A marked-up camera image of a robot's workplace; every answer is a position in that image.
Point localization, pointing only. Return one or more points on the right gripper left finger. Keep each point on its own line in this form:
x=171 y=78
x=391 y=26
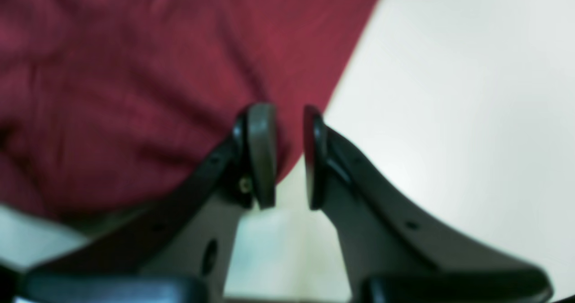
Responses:
x=178 y=250

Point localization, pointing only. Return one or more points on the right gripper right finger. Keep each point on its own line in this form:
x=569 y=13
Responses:
x=394 y=251

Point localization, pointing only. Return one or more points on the dark red t-shirt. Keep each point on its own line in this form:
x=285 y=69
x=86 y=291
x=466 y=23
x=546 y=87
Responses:
x=106 y=104

